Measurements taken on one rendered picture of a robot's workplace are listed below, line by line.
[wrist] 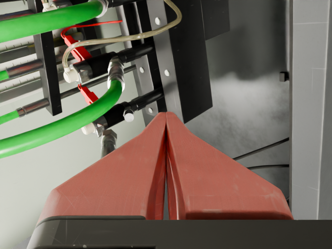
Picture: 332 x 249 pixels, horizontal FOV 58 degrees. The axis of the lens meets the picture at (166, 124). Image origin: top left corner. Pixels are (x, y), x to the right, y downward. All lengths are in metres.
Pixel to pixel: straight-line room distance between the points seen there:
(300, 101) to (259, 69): 0.18
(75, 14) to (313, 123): 0.30
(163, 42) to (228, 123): 0.26
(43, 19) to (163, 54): 0.27
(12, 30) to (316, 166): 0.37
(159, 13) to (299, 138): 0.26
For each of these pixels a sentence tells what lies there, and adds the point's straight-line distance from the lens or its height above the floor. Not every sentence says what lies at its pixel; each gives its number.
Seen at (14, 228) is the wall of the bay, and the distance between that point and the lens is 0.80.
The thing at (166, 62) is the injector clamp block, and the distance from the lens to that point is 0.48.
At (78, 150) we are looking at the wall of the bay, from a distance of 0.79.
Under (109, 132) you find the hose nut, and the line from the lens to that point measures 0.40.
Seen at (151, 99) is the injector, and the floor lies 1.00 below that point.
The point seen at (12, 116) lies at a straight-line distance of 0.61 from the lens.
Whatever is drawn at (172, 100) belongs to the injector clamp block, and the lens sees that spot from 0.50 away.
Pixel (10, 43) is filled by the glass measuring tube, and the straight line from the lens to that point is 0.68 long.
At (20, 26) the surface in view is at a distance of 0.24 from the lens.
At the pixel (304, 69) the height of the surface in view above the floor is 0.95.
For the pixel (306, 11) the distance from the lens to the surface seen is 0.37.
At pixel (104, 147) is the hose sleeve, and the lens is 0.36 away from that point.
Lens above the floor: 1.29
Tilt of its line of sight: 35 degrees down
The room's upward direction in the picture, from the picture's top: 120 degrees counter-clockwise
